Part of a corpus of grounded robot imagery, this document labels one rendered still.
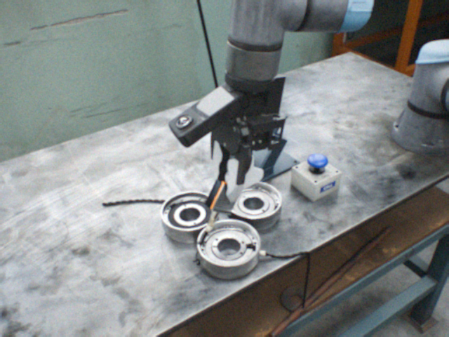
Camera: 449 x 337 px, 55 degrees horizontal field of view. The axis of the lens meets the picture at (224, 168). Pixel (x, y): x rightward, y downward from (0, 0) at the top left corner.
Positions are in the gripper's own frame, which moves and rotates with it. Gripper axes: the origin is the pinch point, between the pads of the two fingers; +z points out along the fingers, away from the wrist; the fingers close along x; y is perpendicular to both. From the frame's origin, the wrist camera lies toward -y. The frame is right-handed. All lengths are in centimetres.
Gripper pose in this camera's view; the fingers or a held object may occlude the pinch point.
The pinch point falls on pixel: (224, 191)
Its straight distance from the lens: 70.2
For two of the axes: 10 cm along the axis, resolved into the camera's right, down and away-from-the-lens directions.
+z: -1.0, 8.3, 5.4
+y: 8.5, -2.1, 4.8
